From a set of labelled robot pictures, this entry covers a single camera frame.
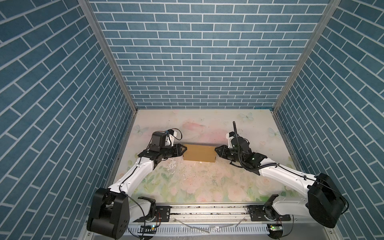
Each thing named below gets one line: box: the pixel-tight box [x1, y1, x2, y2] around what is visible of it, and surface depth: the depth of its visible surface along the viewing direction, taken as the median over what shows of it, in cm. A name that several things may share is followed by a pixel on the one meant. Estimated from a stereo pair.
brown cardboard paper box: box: [183, 144, 217, 163], surface depth 84 cm
